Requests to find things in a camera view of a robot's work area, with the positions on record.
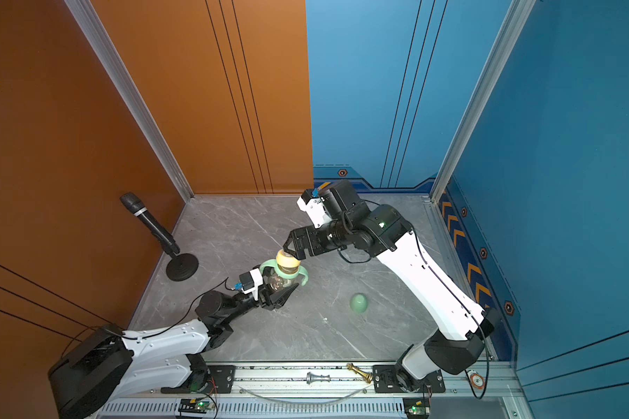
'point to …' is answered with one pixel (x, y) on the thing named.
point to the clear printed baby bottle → (279, 283)
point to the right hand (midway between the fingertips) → (300, 243)
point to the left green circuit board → (200, 405)
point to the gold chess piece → (367, 376)
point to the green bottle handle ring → (273, 263)
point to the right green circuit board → (417, 406)
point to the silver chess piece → (313, 377)
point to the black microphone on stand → (183, 266)
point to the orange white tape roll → (476, 379)
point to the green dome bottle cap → (359, 303)
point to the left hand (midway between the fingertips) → (290, 270)
